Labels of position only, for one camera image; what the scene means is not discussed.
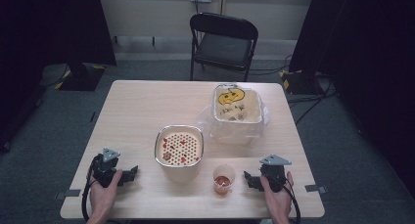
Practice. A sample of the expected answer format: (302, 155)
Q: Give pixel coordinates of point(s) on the bin lined with clear bag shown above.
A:
(236, 111)

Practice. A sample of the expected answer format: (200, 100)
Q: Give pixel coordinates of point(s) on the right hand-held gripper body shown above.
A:
(274, 175)

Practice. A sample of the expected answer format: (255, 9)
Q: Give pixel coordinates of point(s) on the person's right hand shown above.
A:
(277, 202)

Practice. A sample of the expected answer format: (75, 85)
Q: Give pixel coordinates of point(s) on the clear plastic cup with red residue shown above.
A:
(223, 180)

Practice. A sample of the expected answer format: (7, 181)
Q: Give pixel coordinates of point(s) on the black stand base with striped tape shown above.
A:
(81, 79)
(301, 82)

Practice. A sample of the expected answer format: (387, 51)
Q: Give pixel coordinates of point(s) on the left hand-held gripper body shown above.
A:
(103, 171)

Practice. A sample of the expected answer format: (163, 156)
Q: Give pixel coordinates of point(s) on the black curtain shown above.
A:
(365, 54)
(49, 28)

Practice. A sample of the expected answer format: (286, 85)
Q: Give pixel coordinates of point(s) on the person's left hand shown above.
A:
(103, 198)

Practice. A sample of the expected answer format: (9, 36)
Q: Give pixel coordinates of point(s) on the red food scraps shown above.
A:
(167, 155)

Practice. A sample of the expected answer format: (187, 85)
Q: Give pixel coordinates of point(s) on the grey tape strip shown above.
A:
(315, 188)
(68, 194)

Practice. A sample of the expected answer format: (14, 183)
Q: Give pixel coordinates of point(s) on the black folding chair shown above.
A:
(221, 46)

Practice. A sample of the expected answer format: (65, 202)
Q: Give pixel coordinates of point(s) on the white basin with perforated strainer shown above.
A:
(178, 147)

